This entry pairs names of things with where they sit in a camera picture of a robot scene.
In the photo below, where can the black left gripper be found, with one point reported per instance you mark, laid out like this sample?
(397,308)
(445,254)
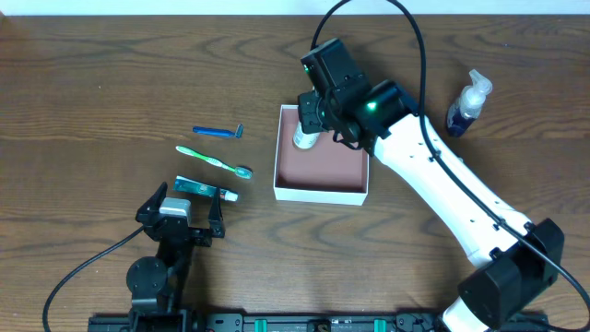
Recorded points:
(182,231)

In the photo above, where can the white cardboard box pink inside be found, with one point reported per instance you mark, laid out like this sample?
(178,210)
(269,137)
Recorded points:
(326,173)

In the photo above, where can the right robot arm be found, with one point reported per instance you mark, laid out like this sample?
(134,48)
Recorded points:
(515,259)

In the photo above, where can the green white toothbrush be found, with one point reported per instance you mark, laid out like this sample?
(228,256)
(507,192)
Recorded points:
(240,172)

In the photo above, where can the green toothpaste tube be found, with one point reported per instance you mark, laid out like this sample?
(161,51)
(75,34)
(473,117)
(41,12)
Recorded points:
(190,186)

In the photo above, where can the white hair product tube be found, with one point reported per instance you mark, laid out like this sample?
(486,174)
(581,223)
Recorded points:
(302,140)

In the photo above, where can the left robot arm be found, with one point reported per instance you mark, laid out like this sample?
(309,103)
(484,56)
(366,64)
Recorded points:
(157,282)

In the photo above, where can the clear pump bottle blue liquid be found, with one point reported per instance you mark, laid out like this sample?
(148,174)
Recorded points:
(465,110)

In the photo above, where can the blue disposable razor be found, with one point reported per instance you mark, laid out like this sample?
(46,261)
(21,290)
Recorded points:
(237,133)

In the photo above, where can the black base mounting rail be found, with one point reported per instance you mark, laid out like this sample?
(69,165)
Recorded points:
(234,322)

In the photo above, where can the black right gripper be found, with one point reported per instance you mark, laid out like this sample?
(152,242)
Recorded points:
(310,111)

